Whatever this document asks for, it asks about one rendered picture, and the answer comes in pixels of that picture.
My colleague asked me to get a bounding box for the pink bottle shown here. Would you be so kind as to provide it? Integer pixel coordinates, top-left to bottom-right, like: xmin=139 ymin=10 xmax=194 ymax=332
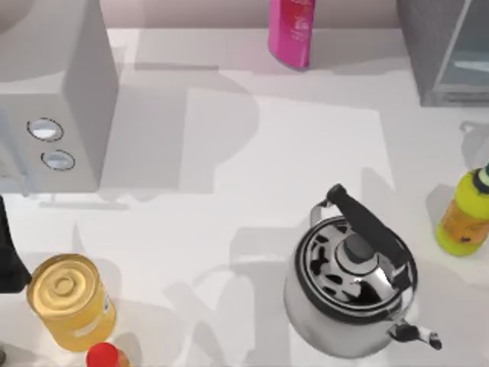
xmin=267 ymin=0 xmax=316 ymax=69

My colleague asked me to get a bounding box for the small microwave knob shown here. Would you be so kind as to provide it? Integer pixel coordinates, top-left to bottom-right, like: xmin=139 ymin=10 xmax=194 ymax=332
xmin=40 ymin=149 xmax=76 ymax=171

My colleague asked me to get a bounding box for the pale microwave oven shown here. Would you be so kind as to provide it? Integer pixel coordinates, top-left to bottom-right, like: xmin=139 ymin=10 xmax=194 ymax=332
xmin=0 ymin=0 xmax=120 ymax=196

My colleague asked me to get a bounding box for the large microwave knob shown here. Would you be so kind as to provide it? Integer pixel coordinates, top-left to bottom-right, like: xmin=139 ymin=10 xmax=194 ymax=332
xmin=26 ymin=117 xmax=65 ymax=143

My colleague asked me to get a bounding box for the yellow can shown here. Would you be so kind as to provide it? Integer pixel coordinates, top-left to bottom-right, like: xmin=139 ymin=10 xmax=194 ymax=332
xmin=25 ymin=253 xmax=117 ymax=353

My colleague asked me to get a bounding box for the red capped bottle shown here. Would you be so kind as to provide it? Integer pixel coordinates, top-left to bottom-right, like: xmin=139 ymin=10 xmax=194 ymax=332
xmin=86 ymin=342 xmax=131 ymax=367

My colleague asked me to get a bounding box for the yellow green bottle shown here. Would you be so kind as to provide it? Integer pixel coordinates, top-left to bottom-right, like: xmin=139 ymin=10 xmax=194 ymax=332
xmin=436 ymin=161 xmax=489 ymax=256

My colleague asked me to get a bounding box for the silver kettle with black handle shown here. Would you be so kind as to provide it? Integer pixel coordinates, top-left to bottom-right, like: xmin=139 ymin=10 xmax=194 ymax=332
xmin=283 ymin=183 xmax=443 ymax=359

